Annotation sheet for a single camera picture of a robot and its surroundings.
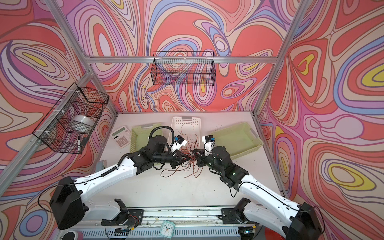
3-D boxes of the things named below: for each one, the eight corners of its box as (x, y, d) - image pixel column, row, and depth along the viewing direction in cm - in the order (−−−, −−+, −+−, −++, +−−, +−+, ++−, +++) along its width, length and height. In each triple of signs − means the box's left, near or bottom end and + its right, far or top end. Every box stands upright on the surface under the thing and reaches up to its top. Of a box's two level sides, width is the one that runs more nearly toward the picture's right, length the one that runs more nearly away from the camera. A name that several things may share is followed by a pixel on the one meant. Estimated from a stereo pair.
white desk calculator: (111, 136, 107) (109, 133, 105) (126, 127, 112) (124, 125, 110) (121, 149, 100) (119, 146, 98) (136, 139, 106) (135, 136, 103)
